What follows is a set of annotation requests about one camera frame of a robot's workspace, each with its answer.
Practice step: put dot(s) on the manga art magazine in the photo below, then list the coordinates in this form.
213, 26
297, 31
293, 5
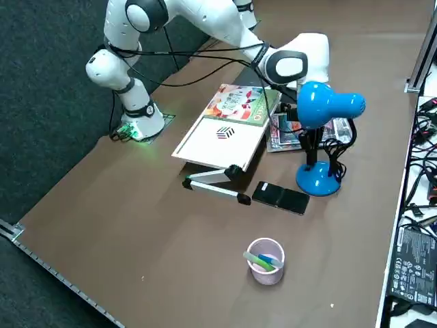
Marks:
338, 128

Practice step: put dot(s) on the aluminium profile post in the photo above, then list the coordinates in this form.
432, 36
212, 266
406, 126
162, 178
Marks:
420, 58

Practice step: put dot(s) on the pink mesh pen cup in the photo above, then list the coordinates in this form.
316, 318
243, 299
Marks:
266, 276

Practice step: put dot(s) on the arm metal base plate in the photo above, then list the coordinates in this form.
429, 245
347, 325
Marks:
167, 119

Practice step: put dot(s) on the grey closed laptop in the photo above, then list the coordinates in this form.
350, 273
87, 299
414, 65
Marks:
247, 76

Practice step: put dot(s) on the black labelled power adapter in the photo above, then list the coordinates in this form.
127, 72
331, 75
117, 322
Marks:
413, 266

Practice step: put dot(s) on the black foldable phone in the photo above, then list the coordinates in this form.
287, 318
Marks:
280, 198

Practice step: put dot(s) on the green cover recipe book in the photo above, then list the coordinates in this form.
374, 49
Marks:
239, 106

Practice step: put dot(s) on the blue pen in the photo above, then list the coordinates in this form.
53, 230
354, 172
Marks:
271, 260

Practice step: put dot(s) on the aluminium table edge rail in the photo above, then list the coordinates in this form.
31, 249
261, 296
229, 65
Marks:
51, 272

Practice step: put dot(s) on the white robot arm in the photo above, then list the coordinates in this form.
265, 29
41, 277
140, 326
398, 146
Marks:
211, 20
246, 13

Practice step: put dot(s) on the white folding laptop stand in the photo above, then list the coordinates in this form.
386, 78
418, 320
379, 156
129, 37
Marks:
218, 150

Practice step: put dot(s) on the blue desk lamp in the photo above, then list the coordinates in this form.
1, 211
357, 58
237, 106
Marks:
321, 102

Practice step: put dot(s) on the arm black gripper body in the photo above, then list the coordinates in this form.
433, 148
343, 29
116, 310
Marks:
290, 110

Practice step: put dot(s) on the blue cover magazine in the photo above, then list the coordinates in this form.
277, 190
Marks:
290, 131

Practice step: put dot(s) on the green marker pen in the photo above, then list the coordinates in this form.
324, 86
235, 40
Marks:
259, 263

